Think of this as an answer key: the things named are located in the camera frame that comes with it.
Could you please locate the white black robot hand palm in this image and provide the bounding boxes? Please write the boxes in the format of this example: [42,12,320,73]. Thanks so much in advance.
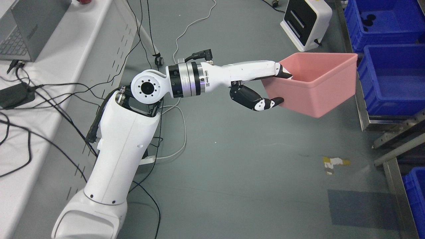
[201,60,283,91]

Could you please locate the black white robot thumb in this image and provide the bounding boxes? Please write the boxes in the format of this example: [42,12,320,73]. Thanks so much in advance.
[229,85,284,112]

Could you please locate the white black device box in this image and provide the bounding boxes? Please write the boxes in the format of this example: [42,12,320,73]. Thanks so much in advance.
[280,0,332,52]

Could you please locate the white desk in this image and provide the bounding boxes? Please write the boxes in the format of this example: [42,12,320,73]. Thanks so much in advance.
[1,0,140,239]

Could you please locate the grey laptop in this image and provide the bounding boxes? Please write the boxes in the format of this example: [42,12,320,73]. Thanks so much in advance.
[0,0,72,62]

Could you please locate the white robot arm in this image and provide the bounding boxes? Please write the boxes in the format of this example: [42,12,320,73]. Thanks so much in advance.
[51,49,293,239]

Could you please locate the pink plastic storage box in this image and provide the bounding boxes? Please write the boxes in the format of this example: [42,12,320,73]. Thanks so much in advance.
[262,52,357,118]

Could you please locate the black cable on floor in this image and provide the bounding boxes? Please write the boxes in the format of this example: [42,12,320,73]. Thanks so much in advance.
[128,100,164,239]

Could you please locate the middle blue crate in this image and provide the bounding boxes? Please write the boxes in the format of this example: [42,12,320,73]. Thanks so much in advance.
[357,43,425,116]

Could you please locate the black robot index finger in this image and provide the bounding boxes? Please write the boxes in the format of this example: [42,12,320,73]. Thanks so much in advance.
[274,64,293,79]

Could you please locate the lower corner blue crate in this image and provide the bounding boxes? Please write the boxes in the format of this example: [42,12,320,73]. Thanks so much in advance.
[402,167,425,239]

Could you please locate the black power adapter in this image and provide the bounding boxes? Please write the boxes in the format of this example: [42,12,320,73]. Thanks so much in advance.
[0,83,36,110]

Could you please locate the upper blue crate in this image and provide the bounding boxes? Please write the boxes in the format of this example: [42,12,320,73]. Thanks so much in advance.
[344,0,425,53]

